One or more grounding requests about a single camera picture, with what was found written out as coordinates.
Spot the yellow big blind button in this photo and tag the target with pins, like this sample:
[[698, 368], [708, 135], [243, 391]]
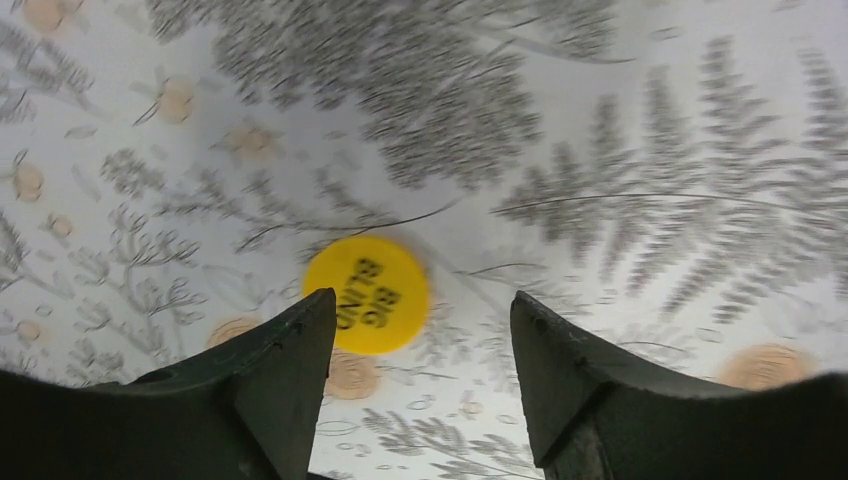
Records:
[[382, 292]]

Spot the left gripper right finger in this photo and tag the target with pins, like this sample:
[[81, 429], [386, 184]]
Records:
[[596, 411]]

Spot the floral table mat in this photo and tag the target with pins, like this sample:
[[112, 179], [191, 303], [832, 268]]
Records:
[[669, 175]]

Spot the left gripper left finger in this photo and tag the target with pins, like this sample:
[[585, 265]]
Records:
[[244, 409]]

